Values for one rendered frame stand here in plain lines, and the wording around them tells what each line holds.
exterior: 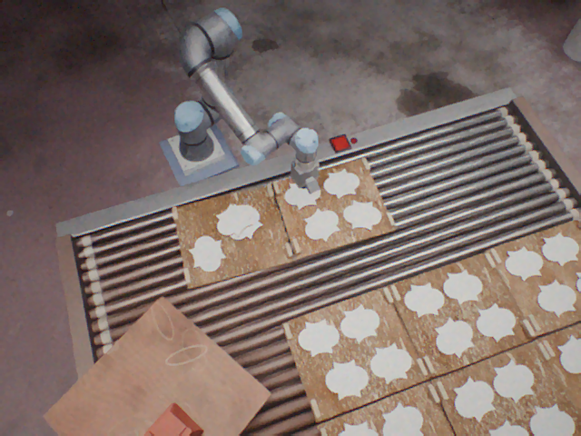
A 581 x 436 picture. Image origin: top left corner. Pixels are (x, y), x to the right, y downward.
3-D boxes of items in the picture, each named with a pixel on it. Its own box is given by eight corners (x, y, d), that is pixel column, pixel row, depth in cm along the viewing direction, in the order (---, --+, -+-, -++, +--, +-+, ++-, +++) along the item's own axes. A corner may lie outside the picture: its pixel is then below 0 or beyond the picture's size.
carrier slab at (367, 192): (270, 184, 201) (270, 183, 199) (363, 160, 207) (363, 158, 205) (297, 260, 186) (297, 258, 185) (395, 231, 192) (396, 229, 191)
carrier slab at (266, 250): (172, 209, 195) (172, 207, 194) (270, 186, 201) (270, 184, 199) (188, 290, 181) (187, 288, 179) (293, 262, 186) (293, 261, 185)
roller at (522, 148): (87, 286, 186) (83, 282, 181) (527, 143, 217) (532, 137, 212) (90, 298, 184) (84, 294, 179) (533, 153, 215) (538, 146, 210)
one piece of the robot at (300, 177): (306, 181, 168) (304, 203, 183) (328, 170, 170) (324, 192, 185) (289, 155, 172) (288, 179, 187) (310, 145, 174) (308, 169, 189)
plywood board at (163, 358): (45, 417, 152) (43, 416, 150) (162, 297, 169) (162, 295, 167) (156, 539, 138) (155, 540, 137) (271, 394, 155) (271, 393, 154)
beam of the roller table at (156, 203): (61, 229, 198) (54, 222, 193) (504, 94, 231) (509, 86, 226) (64, 247, 195) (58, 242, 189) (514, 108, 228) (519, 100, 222)
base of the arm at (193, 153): (173, 143, 211) (168, 129, 202) (204, 129, 215) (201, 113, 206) (189, 167, 205) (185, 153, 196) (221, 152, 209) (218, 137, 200)
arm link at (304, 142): (305, 121, 163) (323, 136, 160) (304, 140, 173) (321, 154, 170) (289, 134, 160) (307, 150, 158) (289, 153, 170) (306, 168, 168)
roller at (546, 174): (94, 322, 180) (90, 320, 175) (546, 171, 210) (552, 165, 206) (97, 335, 178) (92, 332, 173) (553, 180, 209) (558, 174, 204)
